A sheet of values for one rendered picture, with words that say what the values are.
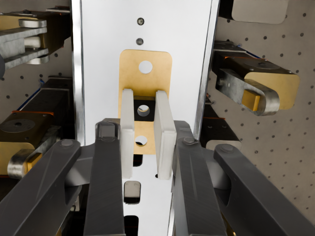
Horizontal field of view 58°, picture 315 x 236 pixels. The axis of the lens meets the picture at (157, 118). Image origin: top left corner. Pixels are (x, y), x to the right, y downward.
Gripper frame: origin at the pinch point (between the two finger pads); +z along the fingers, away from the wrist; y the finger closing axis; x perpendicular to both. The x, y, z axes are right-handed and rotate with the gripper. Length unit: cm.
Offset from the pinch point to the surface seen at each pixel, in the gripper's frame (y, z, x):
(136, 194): 0.9, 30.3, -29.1
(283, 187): 51, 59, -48
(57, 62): -20, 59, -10
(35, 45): -13.6, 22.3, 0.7
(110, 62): -4.4, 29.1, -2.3
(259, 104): 16.3, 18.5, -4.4
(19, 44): -14.4, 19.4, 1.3
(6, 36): -14.1, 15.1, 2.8
